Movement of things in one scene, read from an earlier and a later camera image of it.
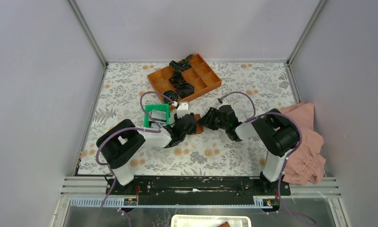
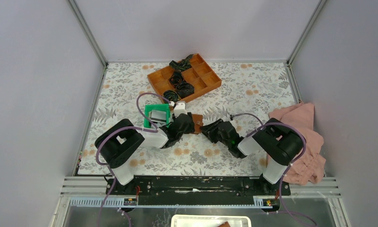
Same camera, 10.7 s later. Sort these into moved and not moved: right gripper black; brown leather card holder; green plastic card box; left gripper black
Moved: right gripper black
Not moved: left gripper black; brown leather card holder; green plastic card box
